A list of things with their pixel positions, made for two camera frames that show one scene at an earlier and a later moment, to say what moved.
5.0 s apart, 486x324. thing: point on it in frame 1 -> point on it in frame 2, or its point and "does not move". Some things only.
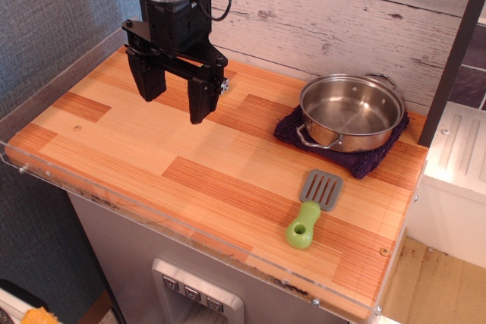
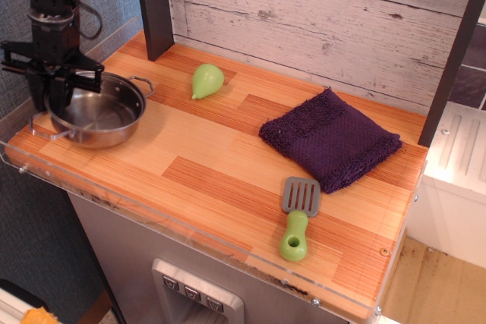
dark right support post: [445, 86] does not move
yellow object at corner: [39, 316] does not move
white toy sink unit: [448, 211] does not move
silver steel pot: [362, 111] -> [99, 117]
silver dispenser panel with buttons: [188, 299] does not move
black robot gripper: [177, 39] -> [55, 48]
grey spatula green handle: [319, 190] -> [300, 200]
